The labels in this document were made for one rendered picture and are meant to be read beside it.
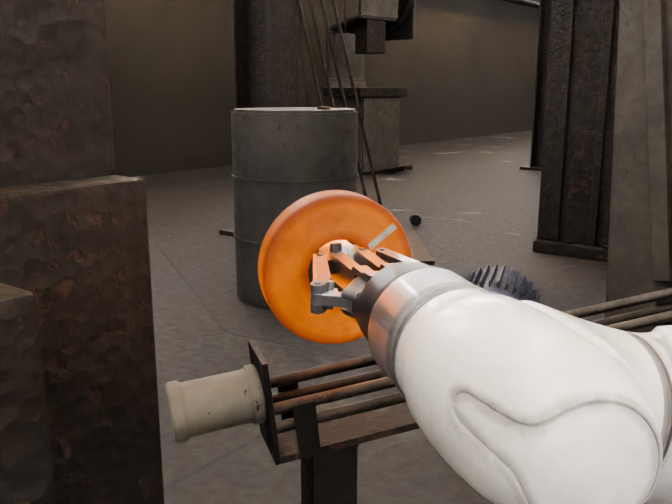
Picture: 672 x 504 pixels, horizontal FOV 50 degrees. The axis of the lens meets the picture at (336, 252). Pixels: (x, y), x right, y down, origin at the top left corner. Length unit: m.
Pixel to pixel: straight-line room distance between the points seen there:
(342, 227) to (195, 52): 8.35
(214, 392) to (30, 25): 0.44
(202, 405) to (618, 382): 0.44
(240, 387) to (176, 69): 8.16
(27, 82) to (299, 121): 2.29
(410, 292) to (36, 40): 0.54
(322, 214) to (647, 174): 2.29
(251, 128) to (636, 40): 1.55
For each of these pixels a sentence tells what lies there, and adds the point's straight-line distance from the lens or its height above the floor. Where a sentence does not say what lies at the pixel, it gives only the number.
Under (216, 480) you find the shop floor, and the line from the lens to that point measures 1.94.
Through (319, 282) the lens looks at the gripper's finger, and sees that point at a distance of 0.58.
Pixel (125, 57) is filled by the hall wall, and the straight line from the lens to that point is 8.37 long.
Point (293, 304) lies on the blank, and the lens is 0.71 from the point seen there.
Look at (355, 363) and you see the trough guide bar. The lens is 0.79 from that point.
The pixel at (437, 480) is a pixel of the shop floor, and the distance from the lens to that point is 1.94.
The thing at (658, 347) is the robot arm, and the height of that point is 0.82.
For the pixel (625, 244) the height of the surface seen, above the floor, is 0.39.
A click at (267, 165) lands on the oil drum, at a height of 0.65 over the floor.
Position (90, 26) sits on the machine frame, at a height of 1.04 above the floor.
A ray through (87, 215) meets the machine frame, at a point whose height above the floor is 0.84.
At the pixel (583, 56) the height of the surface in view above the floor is 1.15.
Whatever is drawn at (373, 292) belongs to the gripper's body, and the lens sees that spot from 0.53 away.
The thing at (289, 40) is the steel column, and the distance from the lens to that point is 4.79.
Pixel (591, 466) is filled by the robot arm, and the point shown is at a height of 0.80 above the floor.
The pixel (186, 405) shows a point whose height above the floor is 0.68.
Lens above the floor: 0.98
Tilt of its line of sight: 13 degrees down
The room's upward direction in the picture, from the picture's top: straight up
